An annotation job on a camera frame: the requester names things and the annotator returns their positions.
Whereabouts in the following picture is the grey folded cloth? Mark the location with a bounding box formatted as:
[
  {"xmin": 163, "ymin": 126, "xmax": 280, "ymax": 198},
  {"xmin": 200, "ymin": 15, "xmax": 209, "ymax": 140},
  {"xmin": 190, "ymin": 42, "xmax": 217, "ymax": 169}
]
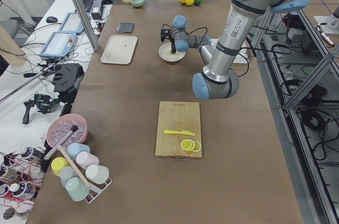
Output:
[{"xmin": 117, "ymin": 22, "xmax": 135, "ymax": 33}]

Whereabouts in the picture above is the pale green cup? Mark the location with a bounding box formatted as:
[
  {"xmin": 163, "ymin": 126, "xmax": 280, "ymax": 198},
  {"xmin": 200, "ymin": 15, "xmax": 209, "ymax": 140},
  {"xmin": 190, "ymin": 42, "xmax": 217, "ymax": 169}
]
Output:
[{"xmin": 85, "ymin": 165, "xmax": 109, "ymax": 184}]

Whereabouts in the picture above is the pink ice bowl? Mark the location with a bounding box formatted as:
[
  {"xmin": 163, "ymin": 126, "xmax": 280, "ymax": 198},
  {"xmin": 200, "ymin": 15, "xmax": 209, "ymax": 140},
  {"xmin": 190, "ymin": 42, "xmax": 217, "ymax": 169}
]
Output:
[{"xmin": 46, "ymin": 113, "xmax": 87, "ymax": 148}]

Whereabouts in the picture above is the lemon slice front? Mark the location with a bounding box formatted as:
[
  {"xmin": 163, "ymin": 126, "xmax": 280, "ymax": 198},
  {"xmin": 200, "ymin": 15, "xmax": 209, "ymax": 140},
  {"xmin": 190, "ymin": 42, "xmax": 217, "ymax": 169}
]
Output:
[{"xmin": 180, "ymin": 139, "xmax": 195, "ymax": 151}]

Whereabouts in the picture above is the pink cup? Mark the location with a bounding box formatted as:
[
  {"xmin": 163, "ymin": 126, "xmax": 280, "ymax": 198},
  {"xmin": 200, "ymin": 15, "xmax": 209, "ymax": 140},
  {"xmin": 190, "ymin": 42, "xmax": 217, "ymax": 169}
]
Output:
[{"xmin": 76, "ymin": 151, "xmax": 99, "ymax": 169}]

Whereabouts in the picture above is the yellow toy lemon upper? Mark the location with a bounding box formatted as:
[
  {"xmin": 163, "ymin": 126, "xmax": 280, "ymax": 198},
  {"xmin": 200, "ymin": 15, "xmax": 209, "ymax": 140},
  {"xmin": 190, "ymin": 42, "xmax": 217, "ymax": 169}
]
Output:
[{"xmin": 184, "ymin": 0, "xmax": 195, "ymax": 6}]

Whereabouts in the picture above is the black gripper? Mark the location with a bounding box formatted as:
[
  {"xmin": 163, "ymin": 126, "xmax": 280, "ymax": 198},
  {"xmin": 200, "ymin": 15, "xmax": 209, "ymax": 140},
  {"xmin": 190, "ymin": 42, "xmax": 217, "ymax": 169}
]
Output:
[{"xmin": 160, "ymin": 29, "xmax": 176, "ymax": 54}]

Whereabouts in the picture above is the light blue cup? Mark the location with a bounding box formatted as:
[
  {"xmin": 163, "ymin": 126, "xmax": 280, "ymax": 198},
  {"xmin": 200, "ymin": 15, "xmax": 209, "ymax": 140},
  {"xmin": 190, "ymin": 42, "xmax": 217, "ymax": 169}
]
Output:
[{"xmin": 67, "ymin": 143, "xmax": 91, "ymax": 159}]

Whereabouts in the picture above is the teach pendant far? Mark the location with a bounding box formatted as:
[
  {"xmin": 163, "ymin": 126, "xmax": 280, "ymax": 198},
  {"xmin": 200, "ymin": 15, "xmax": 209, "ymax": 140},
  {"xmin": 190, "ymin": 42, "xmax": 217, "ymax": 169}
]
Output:
[{"xmin": 59, "ymin": 12, "xmax": 84, "ymax": 34}]

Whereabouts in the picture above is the aluminium frame post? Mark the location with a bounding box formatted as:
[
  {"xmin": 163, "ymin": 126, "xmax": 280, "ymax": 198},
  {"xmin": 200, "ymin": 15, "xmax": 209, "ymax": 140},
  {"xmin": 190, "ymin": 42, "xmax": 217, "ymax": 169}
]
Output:
[{"xmin": 72, "ymin": 0, "xmax": 99, "ymax": 51}]

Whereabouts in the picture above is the wooden cutting board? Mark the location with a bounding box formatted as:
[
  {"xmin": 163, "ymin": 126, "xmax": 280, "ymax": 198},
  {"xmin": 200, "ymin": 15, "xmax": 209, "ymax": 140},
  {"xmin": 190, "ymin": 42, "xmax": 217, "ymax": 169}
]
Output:
[{"xmin": 155, "ymin": 101, "xmax": 202, "ymax": 158}]

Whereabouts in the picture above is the cream rabbit tray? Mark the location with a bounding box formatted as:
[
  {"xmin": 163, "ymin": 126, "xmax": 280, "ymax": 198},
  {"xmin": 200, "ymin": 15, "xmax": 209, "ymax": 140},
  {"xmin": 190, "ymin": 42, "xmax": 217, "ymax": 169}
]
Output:
[{"xmin": 100, "ymin": 35, "xmax": 138, "ymax": 65}]

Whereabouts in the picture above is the mint cup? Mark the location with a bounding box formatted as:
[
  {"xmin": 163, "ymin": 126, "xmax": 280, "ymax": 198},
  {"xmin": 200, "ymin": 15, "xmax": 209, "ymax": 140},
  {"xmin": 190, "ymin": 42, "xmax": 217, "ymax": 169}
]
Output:
[{"xmin": 65, "ymin": 177, "xmax": 90, "ymax": 202}]

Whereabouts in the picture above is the black computer mouse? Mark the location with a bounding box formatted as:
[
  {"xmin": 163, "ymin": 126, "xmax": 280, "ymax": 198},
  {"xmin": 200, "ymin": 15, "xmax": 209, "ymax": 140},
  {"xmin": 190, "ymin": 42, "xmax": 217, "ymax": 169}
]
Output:
[{"xmin": 46, "ymin": 16, "xmax": 58, "ymax": 23}]

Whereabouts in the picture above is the grey cup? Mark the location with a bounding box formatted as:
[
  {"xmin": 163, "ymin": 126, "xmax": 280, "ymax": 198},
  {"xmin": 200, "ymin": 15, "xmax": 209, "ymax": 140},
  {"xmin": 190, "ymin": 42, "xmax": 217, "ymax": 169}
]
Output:
[{"xmin": 59, "ymin": 166, "xmax": 78, "ymax": 187}]

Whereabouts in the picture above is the mint green bowl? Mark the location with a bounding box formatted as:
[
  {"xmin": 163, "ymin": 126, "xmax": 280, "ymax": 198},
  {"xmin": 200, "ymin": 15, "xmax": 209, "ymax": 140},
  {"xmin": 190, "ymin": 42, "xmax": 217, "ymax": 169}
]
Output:
[{"xmin": 130, "ymin": 0, "xmax": 145, "ymax": 8}]

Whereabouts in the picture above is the white cup rack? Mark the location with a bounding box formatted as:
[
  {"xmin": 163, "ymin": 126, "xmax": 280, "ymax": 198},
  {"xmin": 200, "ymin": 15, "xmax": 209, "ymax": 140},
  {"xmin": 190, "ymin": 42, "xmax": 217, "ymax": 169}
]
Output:
[{"xmin": 85, "ymin": 177, "xmax": 113, "ymax": 203}]

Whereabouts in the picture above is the lemon slice back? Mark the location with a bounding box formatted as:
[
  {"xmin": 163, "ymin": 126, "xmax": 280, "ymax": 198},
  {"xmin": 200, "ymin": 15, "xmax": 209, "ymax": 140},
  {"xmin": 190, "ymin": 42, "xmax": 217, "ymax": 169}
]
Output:
[{"xmin": 191, "ymin": 141, "xmax": 202, "ymax": 153}]

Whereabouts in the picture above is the teach pendant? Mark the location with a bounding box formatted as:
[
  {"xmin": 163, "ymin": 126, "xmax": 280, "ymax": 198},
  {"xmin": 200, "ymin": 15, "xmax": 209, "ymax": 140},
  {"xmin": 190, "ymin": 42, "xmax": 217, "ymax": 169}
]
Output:
[
  {"xmin": 39, "ymin": 31, "xmax": 77, "ymax": 58},
  {"xmin": 59, "ymin": 12, "xmax": 84, "ymax": 34}
]

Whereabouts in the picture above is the black camera tripod mount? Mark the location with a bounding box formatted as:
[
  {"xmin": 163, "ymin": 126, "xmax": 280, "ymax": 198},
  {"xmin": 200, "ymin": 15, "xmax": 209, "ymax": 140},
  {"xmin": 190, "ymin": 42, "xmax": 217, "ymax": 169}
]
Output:
[{"xmin": 52, "ymin": 63, "xmax": 84, "ymax": 116}]

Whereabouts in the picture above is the steel scoop in bowl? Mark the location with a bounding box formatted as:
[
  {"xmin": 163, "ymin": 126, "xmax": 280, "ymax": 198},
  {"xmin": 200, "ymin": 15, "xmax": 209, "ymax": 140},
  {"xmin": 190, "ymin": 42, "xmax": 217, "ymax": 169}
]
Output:
[{"xmin": 43, "ymin": 125, "xmax": 78, "ymax": 161}]

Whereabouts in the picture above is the yellow plastic knife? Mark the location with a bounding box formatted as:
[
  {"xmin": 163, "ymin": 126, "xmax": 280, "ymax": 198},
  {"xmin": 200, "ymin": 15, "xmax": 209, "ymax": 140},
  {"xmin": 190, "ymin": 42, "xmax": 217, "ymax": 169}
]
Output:
[{"xmin": 163, "ymin": 129, "xmax": 196, "ymax": 137}]

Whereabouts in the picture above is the teach pendant near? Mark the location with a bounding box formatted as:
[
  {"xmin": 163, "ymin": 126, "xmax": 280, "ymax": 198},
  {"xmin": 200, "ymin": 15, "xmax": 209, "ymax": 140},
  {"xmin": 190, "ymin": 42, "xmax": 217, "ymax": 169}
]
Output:
[{"xmin": 39, "ymin": 31, "xmax": 77, "ymax": 58}]

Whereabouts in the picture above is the cream round plate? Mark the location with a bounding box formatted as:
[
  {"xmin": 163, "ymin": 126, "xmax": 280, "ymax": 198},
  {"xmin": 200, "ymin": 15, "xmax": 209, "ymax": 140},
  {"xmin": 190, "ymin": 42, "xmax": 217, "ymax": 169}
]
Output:
[{"xmin": 158, "ymin": 42, "xmax": 186, "ymax": 63}]

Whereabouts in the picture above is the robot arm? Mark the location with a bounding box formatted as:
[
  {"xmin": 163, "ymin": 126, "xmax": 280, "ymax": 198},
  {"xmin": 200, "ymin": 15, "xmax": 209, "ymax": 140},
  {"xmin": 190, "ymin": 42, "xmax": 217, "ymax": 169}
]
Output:
[{"xmin": 160, "ymin": 0, "xmax": 310, "ymax": 100}]

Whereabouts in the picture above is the lemon slice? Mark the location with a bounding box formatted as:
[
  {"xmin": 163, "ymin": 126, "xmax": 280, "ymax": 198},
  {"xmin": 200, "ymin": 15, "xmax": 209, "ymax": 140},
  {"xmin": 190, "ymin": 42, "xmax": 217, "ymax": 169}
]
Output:
[
  {"xmin": 191, "ymin": 141, "xmax": 202, "ymax": 153},
  {"xmin": 180, "ymin": 139, "xmax": 195, "ymax": 151}
]

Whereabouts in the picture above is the wooden rack handle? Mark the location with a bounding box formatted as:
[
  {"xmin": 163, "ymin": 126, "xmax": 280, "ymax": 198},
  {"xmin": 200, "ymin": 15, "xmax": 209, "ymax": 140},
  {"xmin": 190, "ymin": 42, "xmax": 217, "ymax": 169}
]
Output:
[{"xmin": 58, "ymin": 146, "xmax": 91, "ymax": 188}]

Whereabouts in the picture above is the yellow cup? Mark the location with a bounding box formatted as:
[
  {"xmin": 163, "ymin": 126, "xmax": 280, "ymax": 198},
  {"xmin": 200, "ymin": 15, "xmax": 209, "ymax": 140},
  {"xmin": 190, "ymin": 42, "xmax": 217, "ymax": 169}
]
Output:
[{"xmin": 51, "ymin": 157, "xmax": 69, "ymax": 176}]

